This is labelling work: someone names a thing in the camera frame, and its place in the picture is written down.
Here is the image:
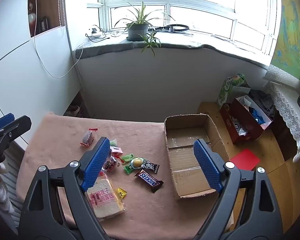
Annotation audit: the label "pink blanket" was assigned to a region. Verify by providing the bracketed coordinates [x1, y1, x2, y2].
[16, 112, 248, 240]

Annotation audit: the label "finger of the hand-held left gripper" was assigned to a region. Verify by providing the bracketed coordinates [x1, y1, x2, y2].
[0, 113, 15, 133]
[0, 115, 32, 168]

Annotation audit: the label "black snack packet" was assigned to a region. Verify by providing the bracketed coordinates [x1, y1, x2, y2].
[141, 159, 160, 173]

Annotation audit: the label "white lace cloth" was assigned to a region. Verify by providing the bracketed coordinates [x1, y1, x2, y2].
[265, 81, 300, 163]

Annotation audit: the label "red round candy packet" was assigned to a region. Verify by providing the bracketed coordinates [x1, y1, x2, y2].
[104, 155, 123, 173]

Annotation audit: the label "green packet with yellow gummy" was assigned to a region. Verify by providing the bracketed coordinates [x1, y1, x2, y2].
[124, 157, 143, 174]

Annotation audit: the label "green gift bag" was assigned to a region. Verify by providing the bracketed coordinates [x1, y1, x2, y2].
[217, 74, 250, 109]

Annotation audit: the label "cardboard box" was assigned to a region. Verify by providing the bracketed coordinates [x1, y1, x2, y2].
[164, 113, 230, 200]

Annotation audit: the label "packaged bread slices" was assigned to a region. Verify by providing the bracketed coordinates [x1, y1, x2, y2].
[85, 174, 127, 222]

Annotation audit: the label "potted spider plant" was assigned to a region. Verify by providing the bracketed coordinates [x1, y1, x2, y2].
[114, 0, 177, 58]

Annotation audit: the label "wall poster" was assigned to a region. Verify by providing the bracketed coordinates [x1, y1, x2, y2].
[264, 0, 300, 90]

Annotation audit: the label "plain green snack packet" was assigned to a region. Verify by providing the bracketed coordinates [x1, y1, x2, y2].
[121, 153, 135, 164]

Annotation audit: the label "brown chocolate bar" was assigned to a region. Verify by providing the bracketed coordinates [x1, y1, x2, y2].
[134, 169, 164, 193]

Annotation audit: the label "red card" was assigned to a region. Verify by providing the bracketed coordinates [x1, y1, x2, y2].
[230, 149, 261, 171]

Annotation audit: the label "white window frame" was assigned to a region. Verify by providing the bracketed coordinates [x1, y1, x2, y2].
[86, 0, 278, 55]

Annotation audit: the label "black ring lamp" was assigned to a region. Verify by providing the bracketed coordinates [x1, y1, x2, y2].
[149, 24, 190, 33]

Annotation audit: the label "white cable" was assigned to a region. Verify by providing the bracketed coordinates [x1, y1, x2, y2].
[34, 0, 84, 78]

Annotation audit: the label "white charger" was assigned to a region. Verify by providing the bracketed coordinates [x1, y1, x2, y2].
[89, 27, 104, 39]

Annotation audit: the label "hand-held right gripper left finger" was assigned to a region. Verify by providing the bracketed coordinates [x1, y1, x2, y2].
[18, 137, 111, 240]

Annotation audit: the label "shoe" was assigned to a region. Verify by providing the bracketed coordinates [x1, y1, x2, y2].
[65, 105, 81, 117]

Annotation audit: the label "red brown snack packet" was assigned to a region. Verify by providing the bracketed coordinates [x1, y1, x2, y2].
[80, 128, 98, 147]

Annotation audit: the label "grey windowsill mat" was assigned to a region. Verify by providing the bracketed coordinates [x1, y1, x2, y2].
[75, 31, 273, 70]

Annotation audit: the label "wooden wall shelf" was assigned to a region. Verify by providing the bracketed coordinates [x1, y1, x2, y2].
[27, 0, 65, 38]

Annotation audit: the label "dark cloth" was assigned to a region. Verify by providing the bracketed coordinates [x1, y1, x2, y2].
[249, 89, 275, 120]

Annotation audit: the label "red shoe box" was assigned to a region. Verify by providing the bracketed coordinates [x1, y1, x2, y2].
[220, 95, 273, 144]

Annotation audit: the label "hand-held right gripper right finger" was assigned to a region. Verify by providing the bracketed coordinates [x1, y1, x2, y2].
[190, 139, 283, 240]

